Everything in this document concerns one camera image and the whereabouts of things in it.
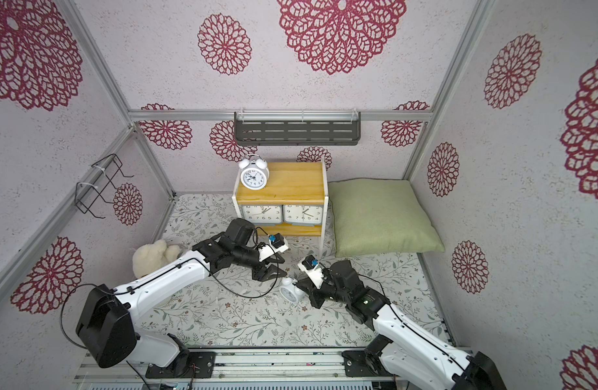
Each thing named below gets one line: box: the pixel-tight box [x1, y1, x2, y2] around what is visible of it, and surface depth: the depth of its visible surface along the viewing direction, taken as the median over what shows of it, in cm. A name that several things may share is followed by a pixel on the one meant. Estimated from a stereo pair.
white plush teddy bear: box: [132, 238, 182, 279], surface depth 90 cm
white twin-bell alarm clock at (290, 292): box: [279, 276, 305, 304], surface depth 78 cm
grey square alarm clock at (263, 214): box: [242, 204, 284, 226], surface depth 87 cm
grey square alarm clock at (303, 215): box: [282, 204, 325, 227], surface depth 88 cm
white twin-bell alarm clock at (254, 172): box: [238, 153, 270, 191], surface depth 74 cm
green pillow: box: [328, 177, 446, 259], surface depth 95 cm
